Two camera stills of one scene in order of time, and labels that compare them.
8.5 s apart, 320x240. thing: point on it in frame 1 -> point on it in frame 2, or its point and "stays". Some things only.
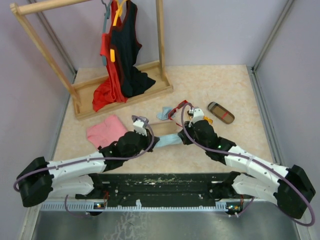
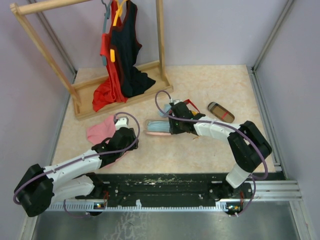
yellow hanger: x=118 y=13 stays
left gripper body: x=146 y=139 -> x=134 y=146
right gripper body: x=191 y=132 -> x=176 y=125
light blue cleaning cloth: x=169 y=139 -> x=160 y=126
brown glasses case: x=221 y=112 stays
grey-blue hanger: x=107 y=10 stays
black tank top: x=124 y=41 stays
